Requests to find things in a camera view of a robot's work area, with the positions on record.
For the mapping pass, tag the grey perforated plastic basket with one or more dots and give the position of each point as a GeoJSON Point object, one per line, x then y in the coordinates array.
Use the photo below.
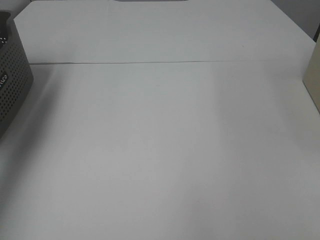
{"type": "Point", "coordinates": [16, 77]}

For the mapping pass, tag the beige box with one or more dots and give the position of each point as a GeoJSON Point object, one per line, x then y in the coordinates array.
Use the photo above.
{"type": "Point", "coordinates": [311, 79]}

